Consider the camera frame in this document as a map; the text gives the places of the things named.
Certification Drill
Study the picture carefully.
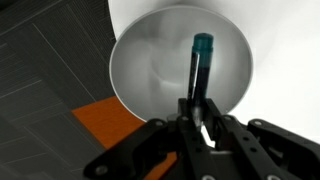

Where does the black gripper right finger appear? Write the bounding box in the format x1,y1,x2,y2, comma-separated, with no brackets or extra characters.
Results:
202,98,320,180

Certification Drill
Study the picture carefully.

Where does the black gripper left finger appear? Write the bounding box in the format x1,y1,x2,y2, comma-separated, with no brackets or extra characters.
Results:
83,98,218,180

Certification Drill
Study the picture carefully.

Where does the teal and black marker pen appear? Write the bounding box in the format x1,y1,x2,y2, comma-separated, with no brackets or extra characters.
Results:
186,32,214,128

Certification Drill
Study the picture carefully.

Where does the grey bowl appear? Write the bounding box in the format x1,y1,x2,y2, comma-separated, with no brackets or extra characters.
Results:
109,4,254,122

